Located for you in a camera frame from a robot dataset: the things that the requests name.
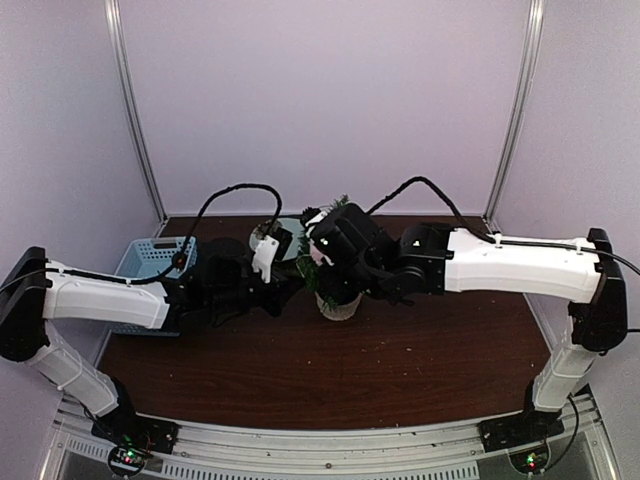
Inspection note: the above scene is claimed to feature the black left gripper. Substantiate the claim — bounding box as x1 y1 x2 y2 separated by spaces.
208 267 306 318

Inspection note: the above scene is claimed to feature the small green christmas tree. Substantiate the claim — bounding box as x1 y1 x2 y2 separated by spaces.
295 194 362 322

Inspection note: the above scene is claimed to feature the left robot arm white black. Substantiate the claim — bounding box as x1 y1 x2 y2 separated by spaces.
1 236 304 444

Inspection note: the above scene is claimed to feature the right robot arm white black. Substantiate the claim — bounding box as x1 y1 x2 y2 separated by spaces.
301 203 628 442

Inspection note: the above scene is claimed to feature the light blue flower plate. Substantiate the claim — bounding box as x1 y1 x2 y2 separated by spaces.
249 217 303 262

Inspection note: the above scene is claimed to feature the red brown bauble ornament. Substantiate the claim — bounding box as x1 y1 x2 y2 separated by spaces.
171 252 187 270

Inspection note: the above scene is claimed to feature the light blue plastic basket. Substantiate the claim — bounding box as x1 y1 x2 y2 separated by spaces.
110 237 185 338

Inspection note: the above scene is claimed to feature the left circuit board with leds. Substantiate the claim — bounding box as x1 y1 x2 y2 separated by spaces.
107 446 147 476

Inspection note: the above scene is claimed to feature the circuit board with leds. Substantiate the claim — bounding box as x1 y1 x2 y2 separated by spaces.
107 446 147 476
509 446 550 475

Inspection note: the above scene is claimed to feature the right circuit board with leds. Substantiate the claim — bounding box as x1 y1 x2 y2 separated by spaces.
509 446 550 475

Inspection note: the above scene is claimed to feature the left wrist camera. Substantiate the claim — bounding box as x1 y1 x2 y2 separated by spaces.
251 232 279 284

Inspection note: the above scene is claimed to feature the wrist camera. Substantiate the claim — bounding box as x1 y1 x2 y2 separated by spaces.
299 205 330 237
251 232 279 284

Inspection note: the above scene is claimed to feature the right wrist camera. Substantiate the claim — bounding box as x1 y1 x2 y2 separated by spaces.
299 205 330 237

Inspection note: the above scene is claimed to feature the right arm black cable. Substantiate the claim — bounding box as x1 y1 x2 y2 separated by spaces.
367 175 640 276

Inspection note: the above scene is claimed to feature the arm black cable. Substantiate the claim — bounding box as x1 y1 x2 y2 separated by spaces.
367 175 640 276
0 182 284 296

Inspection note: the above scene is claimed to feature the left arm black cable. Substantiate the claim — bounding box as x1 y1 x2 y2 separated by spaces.
0 182 284 296

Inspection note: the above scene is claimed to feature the front aluminium rail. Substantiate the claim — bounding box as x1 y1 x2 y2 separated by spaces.
39 412 619 480

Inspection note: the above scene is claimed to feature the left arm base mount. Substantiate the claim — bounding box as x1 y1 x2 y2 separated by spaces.
91 417 179 454

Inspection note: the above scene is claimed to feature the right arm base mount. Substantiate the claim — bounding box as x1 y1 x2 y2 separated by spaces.
478 402 565 452

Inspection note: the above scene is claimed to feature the right aluminium frame post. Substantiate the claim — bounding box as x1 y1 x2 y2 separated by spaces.
483 0 546 227

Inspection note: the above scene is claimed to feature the aluminium frame post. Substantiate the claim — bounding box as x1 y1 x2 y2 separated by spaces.
483 0 546 227
104 0 167 223

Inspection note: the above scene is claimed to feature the left aluminium frame post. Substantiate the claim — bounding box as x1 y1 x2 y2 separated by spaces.
104 0 167 223

